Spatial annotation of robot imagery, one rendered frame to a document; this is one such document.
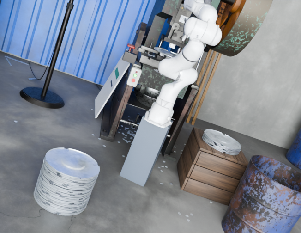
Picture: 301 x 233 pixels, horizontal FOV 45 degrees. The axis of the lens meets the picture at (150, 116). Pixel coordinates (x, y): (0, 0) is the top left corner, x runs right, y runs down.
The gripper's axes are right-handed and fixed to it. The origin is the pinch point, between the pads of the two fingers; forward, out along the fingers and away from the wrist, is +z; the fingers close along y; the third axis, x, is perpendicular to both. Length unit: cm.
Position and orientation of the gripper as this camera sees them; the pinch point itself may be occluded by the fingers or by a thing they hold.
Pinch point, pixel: (184, 36)
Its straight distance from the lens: 275.1
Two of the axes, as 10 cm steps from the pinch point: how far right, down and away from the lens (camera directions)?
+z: -3.5, 5.8, 7.3
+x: 0.9, -7.6, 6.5
